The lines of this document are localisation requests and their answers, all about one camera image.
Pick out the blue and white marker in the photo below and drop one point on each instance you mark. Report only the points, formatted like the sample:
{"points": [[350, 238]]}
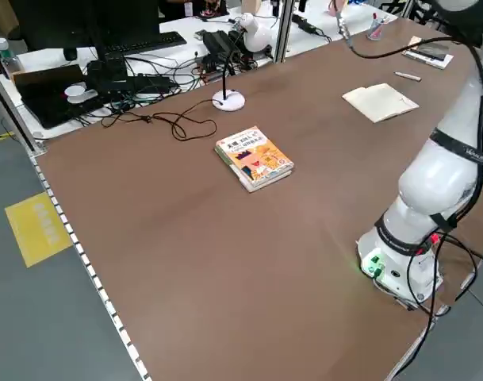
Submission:
{"points": [[407, 75]]}

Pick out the orange yellow illustrated book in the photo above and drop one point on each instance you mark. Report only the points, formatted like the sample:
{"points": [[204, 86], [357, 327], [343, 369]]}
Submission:
{"points": [[257, 158]]}

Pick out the white desk lamp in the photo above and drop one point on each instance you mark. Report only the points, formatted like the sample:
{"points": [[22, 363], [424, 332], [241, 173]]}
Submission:
{"points": [[227, 102]]}

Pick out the black finned power supply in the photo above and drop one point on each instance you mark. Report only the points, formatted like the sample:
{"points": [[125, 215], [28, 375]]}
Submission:
{"points": [[221, 43]]}

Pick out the black keyboard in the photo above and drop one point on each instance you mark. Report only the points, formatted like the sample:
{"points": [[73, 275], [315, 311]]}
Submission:
{"points": [[146, 41]]}

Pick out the white round puck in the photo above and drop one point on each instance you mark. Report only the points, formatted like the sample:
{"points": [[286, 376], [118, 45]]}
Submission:
{"points": [[80, 93]]}

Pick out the person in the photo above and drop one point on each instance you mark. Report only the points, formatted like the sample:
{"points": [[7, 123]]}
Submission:
{"points": [[173, 6]]}

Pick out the translucent blue pen cup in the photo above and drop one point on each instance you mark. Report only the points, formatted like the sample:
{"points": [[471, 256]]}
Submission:
{"points": [[376, 31]]}

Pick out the yellow floor sticker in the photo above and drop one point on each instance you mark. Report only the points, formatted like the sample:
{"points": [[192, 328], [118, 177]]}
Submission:
{"points": [[35, 230]]}

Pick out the black laptop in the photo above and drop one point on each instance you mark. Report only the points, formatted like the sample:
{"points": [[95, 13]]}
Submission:
{"points": [[47, 99]]}

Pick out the white book blue print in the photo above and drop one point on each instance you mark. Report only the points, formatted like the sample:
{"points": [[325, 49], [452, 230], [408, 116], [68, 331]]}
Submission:
{"points": [[427, 55]]}

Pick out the black computer monitor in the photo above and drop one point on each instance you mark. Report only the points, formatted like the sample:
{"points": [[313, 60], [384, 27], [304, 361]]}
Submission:
{"points": [[86, 20]]}

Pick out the dark book with hands cover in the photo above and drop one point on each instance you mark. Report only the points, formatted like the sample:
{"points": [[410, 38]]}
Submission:
{"points": [[433, 49]]}

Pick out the clear bottle white cap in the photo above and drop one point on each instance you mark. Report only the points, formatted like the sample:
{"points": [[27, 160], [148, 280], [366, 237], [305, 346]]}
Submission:
{"points": [[5, 55]]}

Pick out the aluminium frame post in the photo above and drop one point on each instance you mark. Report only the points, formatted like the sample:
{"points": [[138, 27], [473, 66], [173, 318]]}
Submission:
{"points": [[284, 31]]}

